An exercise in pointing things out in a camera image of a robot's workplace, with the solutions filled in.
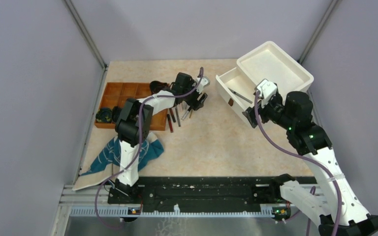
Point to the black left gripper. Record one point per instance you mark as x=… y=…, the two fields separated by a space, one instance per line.
x=195 y=104

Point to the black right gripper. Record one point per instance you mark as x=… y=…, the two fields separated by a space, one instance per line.
x=276 y=99

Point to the white pull-out drawer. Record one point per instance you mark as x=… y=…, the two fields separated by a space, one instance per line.
x=237 y=90

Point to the white drawer organizer box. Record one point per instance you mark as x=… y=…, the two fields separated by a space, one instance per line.
x=269 y=61

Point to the clear glitter gloss tube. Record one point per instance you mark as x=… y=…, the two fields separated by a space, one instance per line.
x=186 y=114

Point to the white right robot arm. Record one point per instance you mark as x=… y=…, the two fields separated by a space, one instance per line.
x=341 y=214

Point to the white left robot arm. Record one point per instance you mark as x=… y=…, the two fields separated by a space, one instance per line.
x=133 y=123

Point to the grey makeup pencil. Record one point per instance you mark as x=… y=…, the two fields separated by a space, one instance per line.
x=177 y=116

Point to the dark grey eyeliner pencil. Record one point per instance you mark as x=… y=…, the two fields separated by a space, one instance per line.
x=172 y=115

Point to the black coiled band top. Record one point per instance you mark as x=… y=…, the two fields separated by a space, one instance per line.
x=157 y=86

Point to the black coiled band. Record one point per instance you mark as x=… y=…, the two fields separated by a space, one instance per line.
x=104 y=115
x=157 y=86

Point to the teal patterned cloth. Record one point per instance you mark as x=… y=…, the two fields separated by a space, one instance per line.
x=108 y=160

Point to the wooden compartment tray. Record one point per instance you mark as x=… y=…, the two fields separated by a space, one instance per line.
x=116 y=94

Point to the black coiled band left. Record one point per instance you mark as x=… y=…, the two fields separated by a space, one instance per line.
x=104 y=115

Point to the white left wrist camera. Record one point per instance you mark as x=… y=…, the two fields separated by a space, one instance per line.
x=202 y=83

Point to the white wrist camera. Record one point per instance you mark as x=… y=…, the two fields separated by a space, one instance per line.
x=202 y=83
x=265 y=91

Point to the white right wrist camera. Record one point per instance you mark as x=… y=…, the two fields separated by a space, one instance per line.
x=265 y=91

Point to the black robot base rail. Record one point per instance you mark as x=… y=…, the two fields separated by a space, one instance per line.
x=199 y=194

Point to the grey slotted cable duct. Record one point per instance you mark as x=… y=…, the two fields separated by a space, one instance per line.
x=266 y=211

